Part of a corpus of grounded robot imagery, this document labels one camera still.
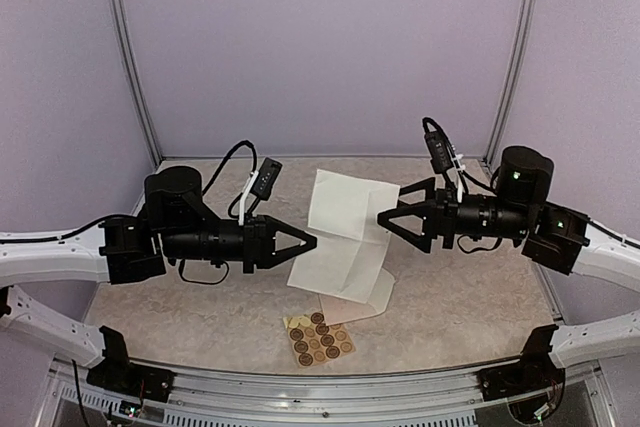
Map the left aluminium frame post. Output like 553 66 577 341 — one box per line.
108 0 164 167

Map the cream letter with ornate border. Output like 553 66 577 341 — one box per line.
287 169 400 303

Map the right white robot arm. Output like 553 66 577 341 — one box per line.
377 146 639 391

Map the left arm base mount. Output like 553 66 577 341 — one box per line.
86 360 175 403

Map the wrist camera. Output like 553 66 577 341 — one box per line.
424 131 453 174
251 157 282 201

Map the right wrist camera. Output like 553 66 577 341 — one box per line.
424 131 453 174

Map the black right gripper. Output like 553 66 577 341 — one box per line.
379 176 533 252

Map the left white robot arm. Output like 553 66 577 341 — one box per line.
1 166 317 392

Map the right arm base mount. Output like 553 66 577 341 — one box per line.
477 362 566 401

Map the pink envelope with cream flap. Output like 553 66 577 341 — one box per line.
319 269 396 325

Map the black left camera cable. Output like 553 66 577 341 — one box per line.
199 139 261 221

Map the brown seal sticker sheet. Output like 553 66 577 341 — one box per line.
283 311 356 368

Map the front aluminium rail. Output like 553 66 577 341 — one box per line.
47 341 616 427

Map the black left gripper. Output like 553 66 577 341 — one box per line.
162 213 317 274

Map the right aluminium frame post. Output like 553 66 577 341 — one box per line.
483 0 536 169

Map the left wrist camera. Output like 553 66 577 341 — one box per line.
251 157 282 201

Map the aluminium frame post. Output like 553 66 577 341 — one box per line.
483 0 536 169
108 0 164 167

